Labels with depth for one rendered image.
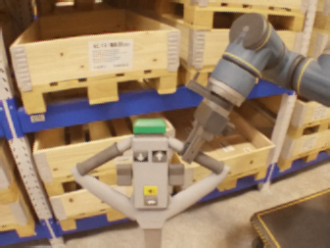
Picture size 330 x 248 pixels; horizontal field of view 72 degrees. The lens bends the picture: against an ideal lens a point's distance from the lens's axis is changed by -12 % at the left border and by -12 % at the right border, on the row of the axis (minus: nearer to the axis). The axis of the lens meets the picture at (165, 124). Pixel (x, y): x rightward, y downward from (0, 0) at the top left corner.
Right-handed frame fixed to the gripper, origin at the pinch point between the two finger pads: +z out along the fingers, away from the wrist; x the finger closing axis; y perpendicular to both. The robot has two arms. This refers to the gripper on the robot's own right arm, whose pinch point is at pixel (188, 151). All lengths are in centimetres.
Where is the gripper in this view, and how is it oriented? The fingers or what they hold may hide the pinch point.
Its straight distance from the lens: 67.6
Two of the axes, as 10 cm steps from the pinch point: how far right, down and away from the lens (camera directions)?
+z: -5.0, 8.5, 2.0
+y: 8.7, 4.7, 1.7
